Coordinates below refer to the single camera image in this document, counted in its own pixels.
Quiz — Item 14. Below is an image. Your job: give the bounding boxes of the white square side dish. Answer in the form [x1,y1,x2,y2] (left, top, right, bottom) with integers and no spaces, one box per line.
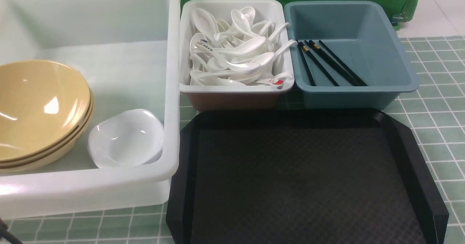
[88,109,164,150]

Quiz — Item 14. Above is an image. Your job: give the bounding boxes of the yellow noodle bowl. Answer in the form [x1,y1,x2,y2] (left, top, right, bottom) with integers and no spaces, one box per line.
[0,60,92,161]

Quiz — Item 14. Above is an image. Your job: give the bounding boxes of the black chopstick gold band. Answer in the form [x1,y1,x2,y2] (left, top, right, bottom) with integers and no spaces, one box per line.
[298,41,339,86]

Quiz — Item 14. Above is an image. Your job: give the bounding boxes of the yellow bowl in tub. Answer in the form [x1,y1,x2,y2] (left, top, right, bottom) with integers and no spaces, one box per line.
[0,92,94,174]

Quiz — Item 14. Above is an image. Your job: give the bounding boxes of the white spoon centre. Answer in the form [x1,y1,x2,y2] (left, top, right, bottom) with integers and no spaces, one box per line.
[190,52,275,80]

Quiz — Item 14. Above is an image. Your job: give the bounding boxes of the white spoon with red mark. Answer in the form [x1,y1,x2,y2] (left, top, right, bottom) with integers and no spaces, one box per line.
[251,78,285,90]

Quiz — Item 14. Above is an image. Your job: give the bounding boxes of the white spoon bin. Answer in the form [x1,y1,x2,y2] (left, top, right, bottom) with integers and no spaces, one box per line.
[179,0,296,111]

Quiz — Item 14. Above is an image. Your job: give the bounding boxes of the white spoon top left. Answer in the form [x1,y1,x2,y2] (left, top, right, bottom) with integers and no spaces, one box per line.
[191,8,219,40]

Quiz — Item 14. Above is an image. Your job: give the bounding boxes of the black chopstick in bin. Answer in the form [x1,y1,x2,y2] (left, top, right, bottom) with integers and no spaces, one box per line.
[318,40,367,86]
[304,40,361,86]
[304,40,367,86]

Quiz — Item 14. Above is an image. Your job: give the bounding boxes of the black plastic serving tray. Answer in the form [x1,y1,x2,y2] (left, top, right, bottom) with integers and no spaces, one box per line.
[166,109,449,244]

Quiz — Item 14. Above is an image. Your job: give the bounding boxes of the blue-grey plastic bin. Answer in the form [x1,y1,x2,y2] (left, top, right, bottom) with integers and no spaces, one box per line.
[284,1,420,110]

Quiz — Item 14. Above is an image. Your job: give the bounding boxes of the white dish in tub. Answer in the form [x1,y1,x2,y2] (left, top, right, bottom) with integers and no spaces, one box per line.
[88,144,162,168]

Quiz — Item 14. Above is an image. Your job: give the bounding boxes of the large white plastic tub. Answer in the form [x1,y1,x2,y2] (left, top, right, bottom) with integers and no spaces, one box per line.
[1,0,180,220]

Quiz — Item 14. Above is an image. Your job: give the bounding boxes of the green checked tablecloth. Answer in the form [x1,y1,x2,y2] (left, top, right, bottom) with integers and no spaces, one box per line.
[5,36,465,244]

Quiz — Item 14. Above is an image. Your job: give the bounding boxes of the black cable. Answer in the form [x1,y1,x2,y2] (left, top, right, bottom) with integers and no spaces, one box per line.
[0,217,24,244]

